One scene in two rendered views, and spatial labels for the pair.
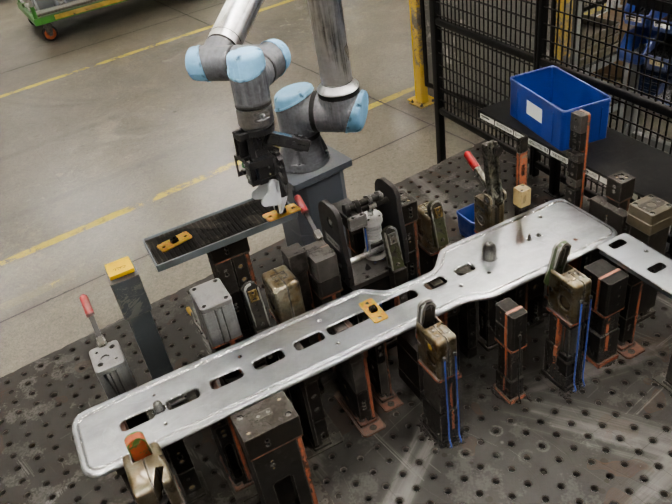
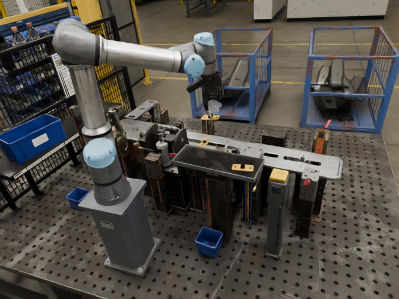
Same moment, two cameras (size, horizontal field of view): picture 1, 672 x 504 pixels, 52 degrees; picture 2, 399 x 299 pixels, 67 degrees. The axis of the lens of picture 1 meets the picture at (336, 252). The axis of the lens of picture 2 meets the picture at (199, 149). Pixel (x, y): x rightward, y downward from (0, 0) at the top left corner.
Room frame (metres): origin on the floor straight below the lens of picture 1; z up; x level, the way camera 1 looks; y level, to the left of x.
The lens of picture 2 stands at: (2.12, 1.03, 1.90)
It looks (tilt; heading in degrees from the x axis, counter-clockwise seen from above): 34 degrees down; 232
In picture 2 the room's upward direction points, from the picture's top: 6 degrees counter-clockwise
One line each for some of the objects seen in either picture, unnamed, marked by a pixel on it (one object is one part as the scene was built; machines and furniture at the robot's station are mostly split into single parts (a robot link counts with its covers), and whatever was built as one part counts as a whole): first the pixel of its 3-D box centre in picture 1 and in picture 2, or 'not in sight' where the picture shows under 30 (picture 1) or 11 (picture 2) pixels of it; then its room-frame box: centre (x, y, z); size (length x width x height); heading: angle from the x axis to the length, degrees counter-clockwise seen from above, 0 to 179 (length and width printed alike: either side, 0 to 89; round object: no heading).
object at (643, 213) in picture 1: (642, 261); (120, 130); (1.38, -0.80, 0.88); 0.08 x 0.08 x 0.36; 22
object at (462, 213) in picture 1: (477, 222); (79, 199); (1.86, -0.48, 0.74); 0.11 x 0.10 x 0.09; 112
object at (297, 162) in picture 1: (302, 145); (110, 183); (1.83, 0.05, 1.15); 0.15 x 0.15 x 0.10
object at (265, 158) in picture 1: (258, 152); (212, 85); (1.31, 0.13, 1.41); 0.09 x 0.08 x 0.12; 119
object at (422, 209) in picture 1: (432, 264); (146, 168); (1.51, -0.26, 0.88); 0.11 x 0.09 x 0.37; 22
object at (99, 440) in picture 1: (367, 317); (208, 143); (1.20, -0.05, 1.00); 1.38 x 0.22 x 0.02; 112
